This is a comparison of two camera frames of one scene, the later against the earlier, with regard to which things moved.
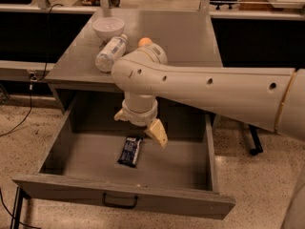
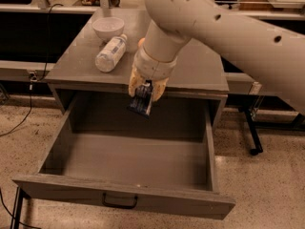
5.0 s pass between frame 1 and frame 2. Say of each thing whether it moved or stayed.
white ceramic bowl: stayed
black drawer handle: stayed
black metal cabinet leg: stayed
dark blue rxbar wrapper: moved
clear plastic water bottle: stayed
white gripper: moved
